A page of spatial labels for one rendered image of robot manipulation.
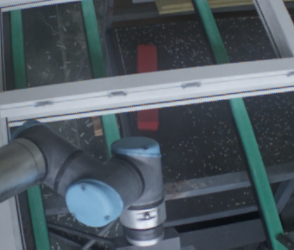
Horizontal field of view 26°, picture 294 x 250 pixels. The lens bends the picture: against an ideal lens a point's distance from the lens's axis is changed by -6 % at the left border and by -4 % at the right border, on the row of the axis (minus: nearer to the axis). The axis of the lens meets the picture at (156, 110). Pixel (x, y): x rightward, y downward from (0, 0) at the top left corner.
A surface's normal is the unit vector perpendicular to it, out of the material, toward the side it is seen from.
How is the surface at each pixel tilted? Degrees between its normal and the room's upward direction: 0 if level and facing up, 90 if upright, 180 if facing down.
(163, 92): 90
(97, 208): 63
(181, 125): 0
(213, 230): 0
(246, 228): 0
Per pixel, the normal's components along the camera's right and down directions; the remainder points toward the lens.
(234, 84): 0.21, 0.81
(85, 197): -0.40, 0.36
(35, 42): 0.07, -0.57
